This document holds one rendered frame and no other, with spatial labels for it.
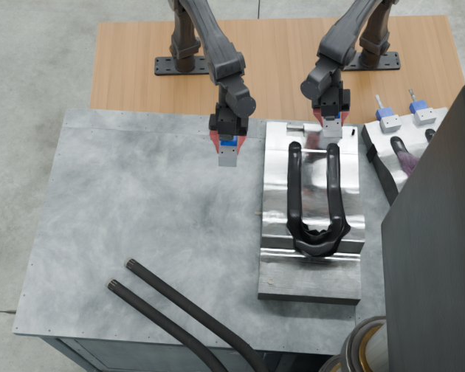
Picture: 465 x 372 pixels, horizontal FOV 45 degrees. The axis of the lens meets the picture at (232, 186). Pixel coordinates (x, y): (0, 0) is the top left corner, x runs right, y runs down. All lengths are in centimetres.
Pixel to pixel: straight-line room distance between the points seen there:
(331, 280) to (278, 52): 81
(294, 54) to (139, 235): 79
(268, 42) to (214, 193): 59
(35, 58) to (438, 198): 284
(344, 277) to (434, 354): 114
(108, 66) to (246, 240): 75
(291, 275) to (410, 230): 107
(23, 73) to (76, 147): 135
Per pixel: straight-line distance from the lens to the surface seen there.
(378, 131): 171
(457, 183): 33
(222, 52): 137
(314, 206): 149
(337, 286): 148
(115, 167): 169
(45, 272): 161
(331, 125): 159
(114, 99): 183
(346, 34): 143
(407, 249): 41
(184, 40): 169
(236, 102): 133
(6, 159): 279
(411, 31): 206
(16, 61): 312
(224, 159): 150
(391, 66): 193
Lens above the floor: 225
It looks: 63 degrees down
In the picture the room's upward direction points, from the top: straight up
